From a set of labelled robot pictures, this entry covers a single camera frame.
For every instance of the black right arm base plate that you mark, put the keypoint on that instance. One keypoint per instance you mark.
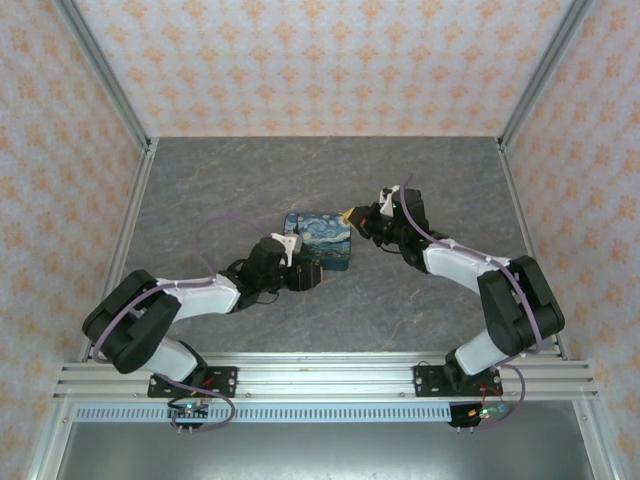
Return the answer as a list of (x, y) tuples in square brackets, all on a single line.
[(429, 381)]

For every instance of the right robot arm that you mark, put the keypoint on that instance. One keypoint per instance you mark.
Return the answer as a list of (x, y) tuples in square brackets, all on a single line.
[(520, 305)]

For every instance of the aluminium table side rail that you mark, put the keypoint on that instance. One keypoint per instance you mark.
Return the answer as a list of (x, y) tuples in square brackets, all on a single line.
[(530, 240), (131, 240)]

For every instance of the aluminium corner frame post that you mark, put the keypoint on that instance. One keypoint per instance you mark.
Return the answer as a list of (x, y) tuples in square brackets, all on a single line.
[(545, 75), (107, 75)]

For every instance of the starry night painted tin box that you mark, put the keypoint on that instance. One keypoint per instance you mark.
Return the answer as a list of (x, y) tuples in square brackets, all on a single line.
[(322, 235)]

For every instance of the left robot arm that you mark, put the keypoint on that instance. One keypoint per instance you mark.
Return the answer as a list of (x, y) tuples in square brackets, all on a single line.
[(200, 300)]

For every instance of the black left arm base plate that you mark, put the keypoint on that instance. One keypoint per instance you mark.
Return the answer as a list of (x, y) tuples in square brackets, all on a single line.
[(222, 381)]

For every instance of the grey sheet metal panel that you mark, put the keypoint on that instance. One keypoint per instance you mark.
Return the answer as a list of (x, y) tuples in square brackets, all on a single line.
[(325, 452)]

